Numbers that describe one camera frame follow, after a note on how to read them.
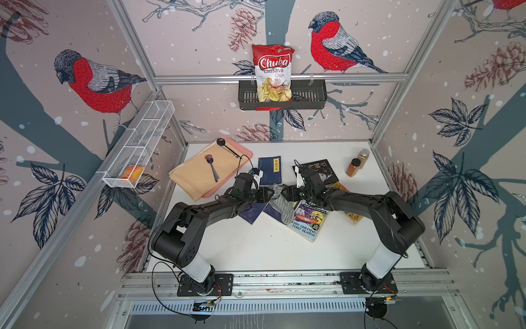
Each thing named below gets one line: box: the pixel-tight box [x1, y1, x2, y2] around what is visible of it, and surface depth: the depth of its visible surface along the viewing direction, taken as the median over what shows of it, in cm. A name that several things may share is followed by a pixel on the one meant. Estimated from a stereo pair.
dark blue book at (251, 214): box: [239, 202, 267, 225], surface depth 92 cm
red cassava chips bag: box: [251, 43, 296, 112], surface depth 85 cm
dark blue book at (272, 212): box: [263, 202, 287, 225], surface depth 93 cm
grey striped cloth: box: [268, 183, 295, 225], surface depth 90 cm
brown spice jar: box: [345, 158, 361, 178], surface depth 103 cm
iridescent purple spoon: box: [204, 154, 220, 183], surface depth 112 cm
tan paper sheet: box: [168, 140, 249, 202], surface depth 110 cm
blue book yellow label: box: [258, 155, 282, 186], surface depth 109 cm
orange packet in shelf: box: [121, 165, 146, 184], surface depth 68 cm
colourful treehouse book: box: [286, 199, 329, 242], surface depth 89 cm
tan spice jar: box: [357, 148, 371, 166], surface depth 105 cm
